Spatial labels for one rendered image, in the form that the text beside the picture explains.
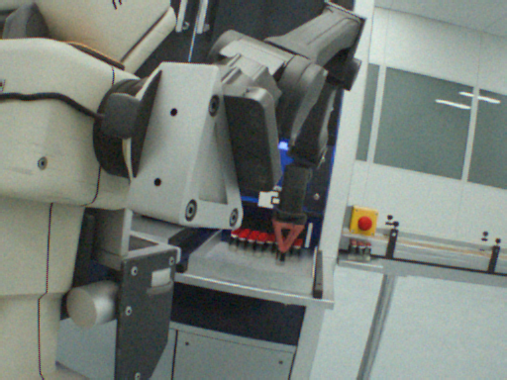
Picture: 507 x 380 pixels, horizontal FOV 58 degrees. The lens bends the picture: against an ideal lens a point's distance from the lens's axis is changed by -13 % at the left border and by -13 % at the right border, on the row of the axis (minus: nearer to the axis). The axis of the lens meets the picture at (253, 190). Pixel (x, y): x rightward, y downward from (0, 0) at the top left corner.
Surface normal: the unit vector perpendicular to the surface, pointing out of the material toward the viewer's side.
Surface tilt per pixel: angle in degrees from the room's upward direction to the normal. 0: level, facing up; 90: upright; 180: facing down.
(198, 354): 90
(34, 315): 90
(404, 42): 90
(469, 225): 90
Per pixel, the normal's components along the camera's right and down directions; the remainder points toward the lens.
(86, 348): -0.12, 0.09
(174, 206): -0.38, -0.10
